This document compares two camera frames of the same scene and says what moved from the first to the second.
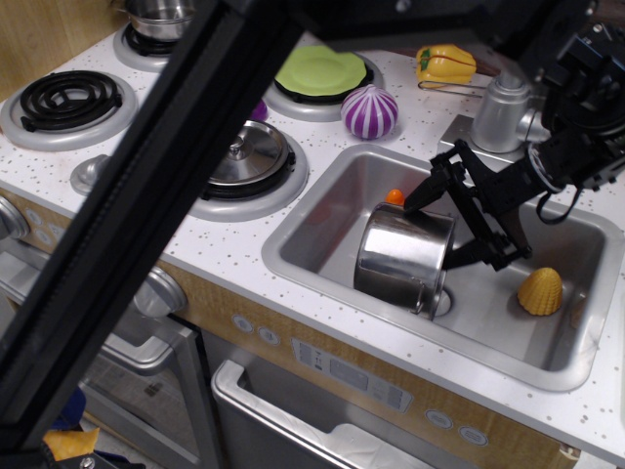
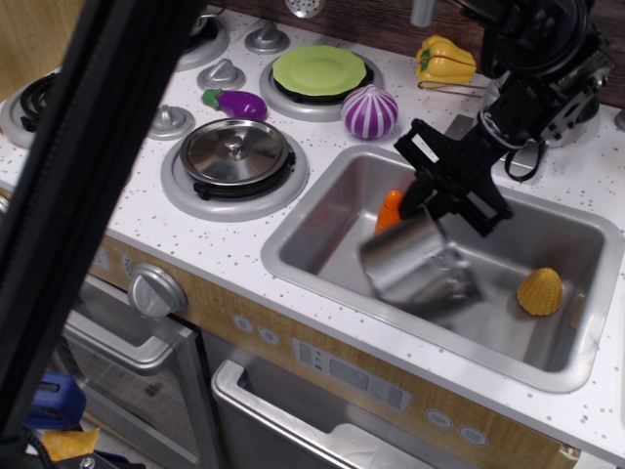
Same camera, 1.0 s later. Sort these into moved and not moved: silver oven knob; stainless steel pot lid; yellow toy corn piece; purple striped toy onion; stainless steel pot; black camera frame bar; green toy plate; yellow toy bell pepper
Moved: stainless steel pot; black camera frame bar
Not moved: yellow toy corn piece; silver oven knob; purple striped toy onion; green toy plate; yellow toy bell pepper; stainless steel pot lid
